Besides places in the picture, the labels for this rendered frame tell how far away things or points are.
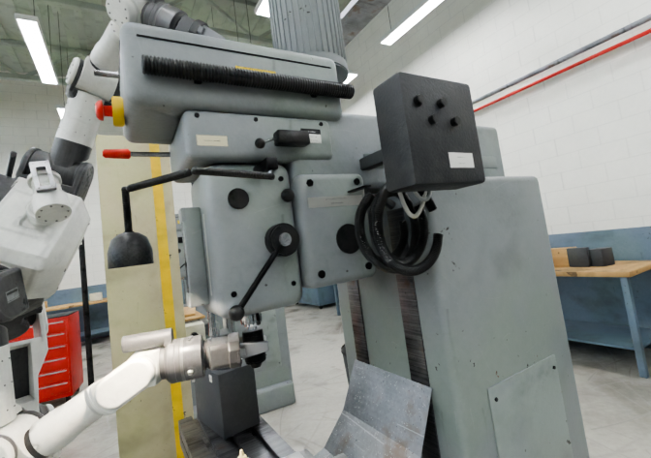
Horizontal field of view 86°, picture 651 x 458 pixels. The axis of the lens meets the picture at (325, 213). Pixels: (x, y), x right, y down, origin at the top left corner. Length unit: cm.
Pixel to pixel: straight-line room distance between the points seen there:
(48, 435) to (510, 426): 98
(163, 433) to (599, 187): 454
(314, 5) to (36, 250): 88
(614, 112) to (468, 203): 389
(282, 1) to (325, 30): 14
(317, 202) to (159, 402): 207
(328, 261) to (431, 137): 34
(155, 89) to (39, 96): 1003
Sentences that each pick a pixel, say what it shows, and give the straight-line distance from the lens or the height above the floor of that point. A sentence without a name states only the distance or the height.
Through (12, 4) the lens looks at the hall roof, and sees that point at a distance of 879.
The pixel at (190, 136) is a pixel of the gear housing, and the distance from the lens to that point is 74.
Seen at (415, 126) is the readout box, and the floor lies 162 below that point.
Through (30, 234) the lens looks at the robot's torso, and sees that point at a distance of 103.
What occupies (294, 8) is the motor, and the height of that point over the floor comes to 204.
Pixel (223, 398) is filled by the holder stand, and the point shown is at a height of 102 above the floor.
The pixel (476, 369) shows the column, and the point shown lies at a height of 110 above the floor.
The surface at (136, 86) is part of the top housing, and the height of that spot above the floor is 176.
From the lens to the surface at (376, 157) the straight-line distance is 84.
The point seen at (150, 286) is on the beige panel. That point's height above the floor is 132.
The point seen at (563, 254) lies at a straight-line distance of 443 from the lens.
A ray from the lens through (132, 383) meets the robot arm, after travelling 84.
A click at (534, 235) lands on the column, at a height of 138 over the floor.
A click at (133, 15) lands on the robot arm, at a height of 203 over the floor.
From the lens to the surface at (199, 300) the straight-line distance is 80.
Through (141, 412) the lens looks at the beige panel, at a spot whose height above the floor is 58.
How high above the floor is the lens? 143
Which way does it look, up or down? 5 degrees up
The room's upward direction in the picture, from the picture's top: 7 degrees counter-clockwise
